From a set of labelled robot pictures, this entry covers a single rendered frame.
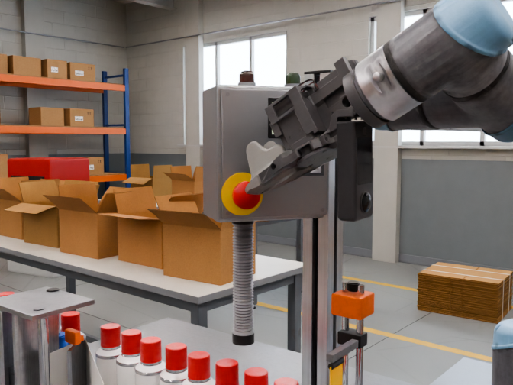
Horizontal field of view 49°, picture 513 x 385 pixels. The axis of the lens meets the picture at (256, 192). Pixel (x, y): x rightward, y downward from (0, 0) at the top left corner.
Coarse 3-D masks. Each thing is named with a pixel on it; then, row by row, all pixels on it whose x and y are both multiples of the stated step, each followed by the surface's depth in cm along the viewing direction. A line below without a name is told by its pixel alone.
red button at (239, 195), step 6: (240, 186) 75; (234, 192) 75; (240, 192) 75; (234, 198) 75; (240, 198) 75; (246, 198) 75; (252, 198) 75; (258, 198) 76; (240, 204) 75; (246, 204) 75; (252, 204) 76
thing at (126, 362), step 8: (128, 336) 91; (136, 336) 92; (128, 344) 91; (136, 344) 92; (128, 352) 91; (136, 352) 92; (120, 360) 92; (128, 360) 91; (136, 360) 91; (120, 368) 91; (128, 368) 91; (120, 376) 91; (128, 376) 91; (120, 384) 91; (128, 384) 91
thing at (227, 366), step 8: (224, 360) 81; (232, 360) 81; (216, 368) 79; (224, 368) 78; (232, 368) 79; (216, 376) 79; (224, 376) 79; (232, 376) 79; (216, 384) 80; (224, 384) 79; (232, 384) 79
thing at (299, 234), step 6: (156, 204) 555; (258, 222) 470; (264, 222) 476; (270, 222) 483; (276, 222) 489; (300, 222) 516; (300, 228) 516; (300, 234) 517; (300, 240) 517; (300, 246) 518; (300, 252) 518; (300, 258) 519
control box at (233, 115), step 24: (216, 96) 77; (240, 96) 77; (264, 96) 78; (216, 120) 77; (240, 120) 77; (264, 120) 78; (216, 144) 77; (240, 144) 77; (264, 144) 78; (216, 168) 78; (240, 168) 78; (216, 192) 78; (288, 192) 80; (312, 192) 81; (216, 216) 78; (240, 216) 78; (264, 216) 79; (288, 216) 81; (312, 216) 82
